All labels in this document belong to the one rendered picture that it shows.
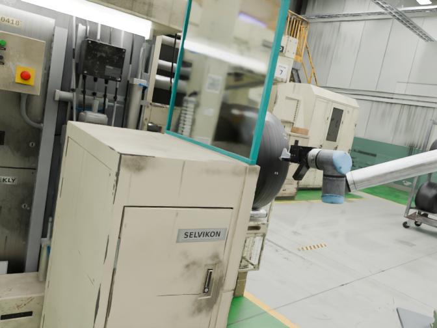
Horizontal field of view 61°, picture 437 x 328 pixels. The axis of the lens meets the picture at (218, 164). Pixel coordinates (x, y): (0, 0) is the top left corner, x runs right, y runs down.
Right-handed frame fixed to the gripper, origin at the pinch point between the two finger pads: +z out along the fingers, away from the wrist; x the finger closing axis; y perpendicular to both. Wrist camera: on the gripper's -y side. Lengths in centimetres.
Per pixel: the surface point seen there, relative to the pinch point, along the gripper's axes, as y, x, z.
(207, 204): -13, 73, -51
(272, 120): 18.6, -0.7, 10.2
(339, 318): -118, -125, 43
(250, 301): -113, -66, 83
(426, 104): 218, -1053, 484
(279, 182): -11.4, -3.9, 2.8
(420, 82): 288, -1053, 515
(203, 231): -20, 73, -51
